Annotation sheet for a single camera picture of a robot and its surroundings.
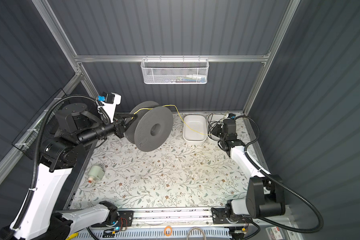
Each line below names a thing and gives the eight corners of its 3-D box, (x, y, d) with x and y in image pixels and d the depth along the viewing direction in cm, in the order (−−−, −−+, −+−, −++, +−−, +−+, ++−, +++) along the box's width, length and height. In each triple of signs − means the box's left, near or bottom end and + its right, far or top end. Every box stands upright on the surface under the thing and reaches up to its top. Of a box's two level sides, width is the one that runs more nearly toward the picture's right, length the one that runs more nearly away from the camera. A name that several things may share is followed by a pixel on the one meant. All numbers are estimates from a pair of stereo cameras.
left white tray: (183, 146, 104) (183, 140, 99) (183, 120, 119) (183, 114, 114) (208, 145, 104) (209, 140, 98) (204, 120, 119) (205, 114, 114)
